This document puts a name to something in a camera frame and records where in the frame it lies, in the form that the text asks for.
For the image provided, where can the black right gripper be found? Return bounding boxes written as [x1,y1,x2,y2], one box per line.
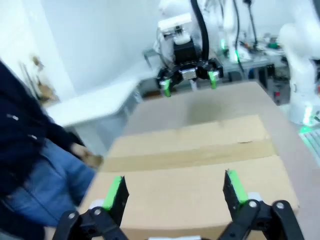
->
[155,40,224,98]

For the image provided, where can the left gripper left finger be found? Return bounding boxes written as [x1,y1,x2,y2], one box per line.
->
[51,175,131,240]

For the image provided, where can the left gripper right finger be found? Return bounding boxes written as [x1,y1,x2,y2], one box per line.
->
[218,168,305,240]

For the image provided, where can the brown cardboard box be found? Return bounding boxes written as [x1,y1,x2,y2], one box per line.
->
[78,114,300,232]

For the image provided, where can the person's left forearm dark sleeve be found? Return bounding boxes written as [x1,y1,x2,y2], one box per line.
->
[37,107,85,151]

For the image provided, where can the person's left hand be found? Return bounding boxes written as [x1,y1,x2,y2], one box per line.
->
[70,143,105,168]

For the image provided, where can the cluttered workbench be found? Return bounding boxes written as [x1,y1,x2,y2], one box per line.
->
[219,32,291,77]

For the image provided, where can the black tripod stand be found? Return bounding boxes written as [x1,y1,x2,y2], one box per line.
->
[242,0,261,51]

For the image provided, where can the white side table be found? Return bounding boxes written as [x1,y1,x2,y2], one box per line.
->
[44,77,144,161]

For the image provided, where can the person in dark jacket, jeans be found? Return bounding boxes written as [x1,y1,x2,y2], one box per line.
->
[0,58,98,240]

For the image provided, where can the brown cardboard pieces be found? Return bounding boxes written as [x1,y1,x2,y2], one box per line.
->
[18,53,61,104]

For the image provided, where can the grey metal frame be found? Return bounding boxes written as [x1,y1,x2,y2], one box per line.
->
[143,47,164,74]

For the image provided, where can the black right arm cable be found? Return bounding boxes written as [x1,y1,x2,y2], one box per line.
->
[189,0,211,62]

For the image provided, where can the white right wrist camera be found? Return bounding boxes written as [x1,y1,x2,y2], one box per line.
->
[157,13,194,43]

